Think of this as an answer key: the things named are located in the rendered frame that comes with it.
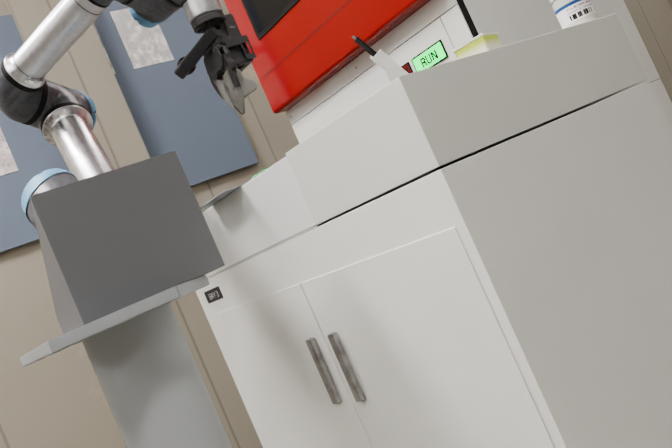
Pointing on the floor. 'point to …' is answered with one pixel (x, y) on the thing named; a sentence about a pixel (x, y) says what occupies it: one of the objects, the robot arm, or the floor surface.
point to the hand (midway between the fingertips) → (237, 109)
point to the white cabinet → (474, 301)
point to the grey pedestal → (148, 373)
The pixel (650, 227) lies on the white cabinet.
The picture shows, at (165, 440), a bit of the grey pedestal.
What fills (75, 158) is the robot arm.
